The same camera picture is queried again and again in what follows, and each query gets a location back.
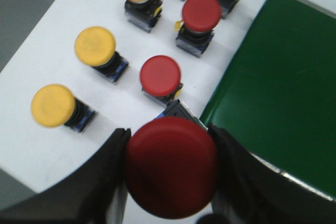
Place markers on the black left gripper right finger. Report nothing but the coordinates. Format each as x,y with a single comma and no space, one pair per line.
250,190

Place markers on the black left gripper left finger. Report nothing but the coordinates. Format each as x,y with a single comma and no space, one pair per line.
94,193

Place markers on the yellow push button left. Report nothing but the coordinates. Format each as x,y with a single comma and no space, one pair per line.
54,105

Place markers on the green conveyor belt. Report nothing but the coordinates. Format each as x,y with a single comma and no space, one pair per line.
277,95

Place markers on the yellow push button far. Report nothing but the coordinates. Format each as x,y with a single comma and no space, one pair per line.
96,46

